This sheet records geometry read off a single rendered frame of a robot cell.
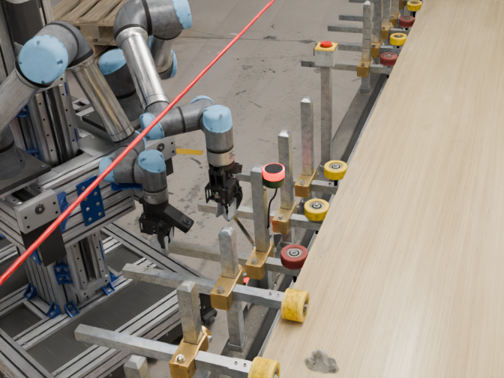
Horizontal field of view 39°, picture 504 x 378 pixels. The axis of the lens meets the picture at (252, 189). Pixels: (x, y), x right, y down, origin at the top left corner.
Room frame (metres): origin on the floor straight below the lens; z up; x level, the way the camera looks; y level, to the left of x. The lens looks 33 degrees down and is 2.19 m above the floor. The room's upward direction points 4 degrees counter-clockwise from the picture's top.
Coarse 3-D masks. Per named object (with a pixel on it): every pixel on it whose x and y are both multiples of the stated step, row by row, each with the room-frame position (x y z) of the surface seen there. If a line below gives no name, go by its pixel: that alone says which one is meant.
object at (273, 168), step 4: (268, 164) 1.72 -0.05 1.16; (272, 164) 1.71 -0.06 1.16; (276, 164) 1.71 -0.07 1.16; (264, 168) 1.70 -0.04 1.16; (268, 168) 1.70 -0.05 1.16; (272, 168) 1.69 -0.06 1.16; (276, 168) 1.69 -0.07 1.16; (280, 168) 1.69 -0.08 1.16; (268, 172) 1.67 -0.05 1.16; (272, 172) 1.67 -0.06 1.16; (276, 172) 1.67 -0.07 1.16; (264, 188) 1.69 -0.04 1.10; (276, 188) 1.69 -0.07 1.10; (264, 192) 1.69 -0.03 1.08; (276, 192) 1.69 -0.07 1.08; (268, 204) 1.70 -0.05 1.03; (268, 208) 1.70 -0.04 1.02; (268, 212) 1.70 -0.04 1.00; (268, 216) 1.70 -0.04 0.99; (268, 220) 1.71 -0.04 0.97; (268, 224) 1.71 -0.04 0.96
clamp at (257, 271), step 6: (270, 246) 1.72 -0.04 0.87; (252, 252) 1.69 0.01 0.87; (258, 252) 1.69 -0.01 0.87; (264, 252) 1.69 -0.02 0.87; (270, 252) 1.70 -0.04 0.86; (252, 258) 1.66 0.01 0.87; (258, 258) 1.66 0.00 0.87; (264, 258) 1.66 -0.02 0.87; (246, 264) 1.64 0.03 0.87; (258, 264) 1.63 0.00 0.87; (264, 264) 1.65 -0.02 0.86; (246, 270) 1.64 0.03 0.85; (252, 270) 1.63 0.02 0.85; (258, 270) 1.62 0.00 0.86; (264, 270) 1.64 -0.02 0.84; (252, 276) 1.63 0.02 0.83; (258, 276) 1.62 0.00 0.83
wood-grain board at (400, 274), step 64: (448, 0) 3.74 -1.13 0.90; (448, 64) 2.89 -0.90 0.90; (384, 128) 2.35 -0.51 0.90; (448, 128) 2.32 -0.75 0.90; (384, 192) 1.92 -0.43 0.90; (448, 192) 1.90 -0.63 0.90; (320, 256) 1.61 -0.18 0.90; (384, 256) 1.59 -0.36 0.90; (448, 256) 1.57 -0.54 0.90; (320, 320) 1.35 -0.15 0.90; (384, 320) 1.33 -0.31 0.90; (448, 320) 1.32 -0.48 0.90
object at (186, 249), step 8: (168, 248) 1.77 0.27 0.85; (176, 248) 1.76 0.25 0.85; (184, 248) 1.75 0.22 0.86; (192, 248) 1.75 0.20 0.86; (200, 248) 1.74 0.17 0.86; (208, 248) 1.74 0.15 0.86; (216, 248) 1.74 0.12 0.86; (192, 256) 1.74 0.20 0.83; (200, 256) 1.73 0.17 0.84; (208, 256) 1.72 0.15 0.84; (216, 256) 1.71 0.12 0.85; (240, 256) 1.69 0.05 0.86; (248, 256) 1.69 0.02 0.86; (240, 264) 1.68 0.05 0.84; (272, 264) 1.64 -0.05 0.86; (280, 264) 1.64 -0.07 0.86; (280, 272) 1.63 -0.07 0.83; (288, 272) 1.62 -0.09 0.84; (296, 272) 1.61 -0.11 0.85
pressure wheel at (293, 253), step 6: (288, 246) 1.66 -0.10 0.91; (294, 246) 1.66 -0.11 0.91; (300, 246) 1.66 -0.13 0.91; (282, 252) 1.64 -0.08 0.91; (288, 252) 1.64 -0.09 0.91; (294, 252) 1.63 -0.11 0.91; (300, 252) 1.63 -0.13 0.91; (306, 252) 1.63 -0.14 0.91; (282, 258) 1.62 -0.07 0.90; (288, 258) 1.61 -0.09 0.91; (294, 258) 1.60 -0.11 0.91; (300, 258) 1.60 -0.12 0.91; (306, 258) 1.61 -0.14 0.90; (282, 264) 1.62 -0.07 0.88; (288, 264) 1.60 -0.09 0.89; (294, 264) 1.59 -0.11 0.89; (300, 264) 1.60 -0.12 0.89; (294, 276) 1.63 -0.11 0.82; (294, 282) 1.63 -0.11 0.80
